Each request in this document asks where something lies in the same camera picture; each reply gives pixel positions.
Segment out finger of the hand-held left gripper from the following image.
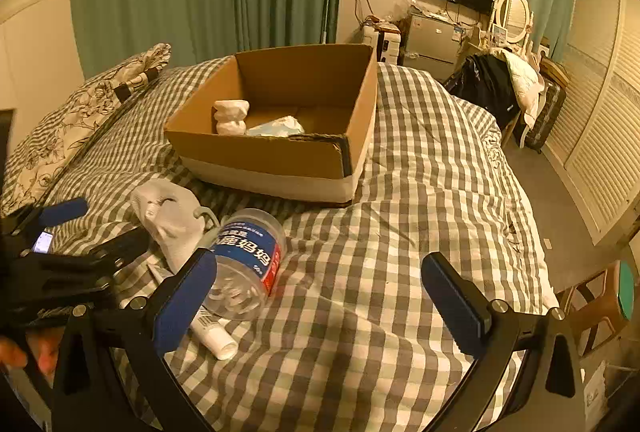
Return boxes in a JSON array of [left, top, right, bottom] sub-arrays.
[[0, 198, 90, 243], [75, 227, 153, 273]]

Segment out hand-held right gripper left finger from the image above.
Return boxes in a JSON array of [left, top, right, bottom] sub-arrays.
[[50, 248, 218, 432]]

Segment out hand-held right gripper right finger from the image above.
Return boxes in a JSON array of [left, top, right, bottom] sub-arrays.
[[421, 252, 587, 432]]

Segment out white tube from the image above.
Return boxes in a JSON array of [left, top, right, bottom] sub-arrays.
[[145, 264, 240, 361]]

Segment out white face mask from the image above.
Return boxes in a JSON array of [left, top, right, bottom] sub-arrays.
[[131, 178, 221, 273]]

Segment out clear plastic bottle blue label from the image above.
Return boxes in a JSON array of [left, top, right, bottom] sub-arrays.
[[202, 208, 287, 321]]

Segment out cardboard box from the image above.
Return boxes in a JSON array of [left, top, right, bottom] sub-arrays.
[[164, 43, 379, 207]]

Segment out person's left hand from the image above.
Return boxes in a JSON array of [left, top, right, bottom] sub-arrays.
[[0, 326, 65, 375]]

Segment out floral pillow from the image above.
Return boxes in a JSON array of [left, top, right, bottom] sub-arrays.
[[0, 43, 172, 217]]

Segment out brown stool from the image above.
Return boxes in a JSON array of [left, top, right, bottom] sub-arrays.
[[557, 259, 638, 359]]

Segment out white rolled cloth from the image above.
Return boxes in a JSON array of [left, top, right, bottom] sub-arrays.
[[212, 99, 250, 136]]

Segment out light blue tissue packet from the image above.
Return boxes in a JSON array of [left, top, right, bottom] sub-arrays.
[[246, 116, 305, 137]]

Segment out dark suitcase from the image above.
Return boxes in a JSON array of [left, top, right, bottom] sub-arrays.
[[522, 76, 569, 153]]

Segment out black jacket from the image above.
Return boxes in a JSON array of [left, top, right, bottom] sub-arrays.
[[444, 53, 521, 123]]

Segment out white garment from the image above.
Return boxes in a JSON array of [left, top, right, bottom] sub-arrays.
[[501, 49, 546, 123]]

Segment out louvered wardrobe doors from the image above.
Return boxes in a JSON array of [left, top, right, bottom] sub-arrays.
[[542, 0, 640, 249]]

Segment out grey mini fridge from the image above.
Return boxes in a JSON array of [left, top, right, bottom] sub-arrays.
[[402, 14, 469, 80]]

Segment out white appliance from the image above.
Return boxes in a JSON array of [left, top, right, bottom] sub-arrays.
[[361, 24, 403, 64]]

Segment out white oval vanity mirror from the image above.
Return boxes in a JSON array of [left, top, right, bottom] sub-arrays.
[[492, 0, 535, 53]]

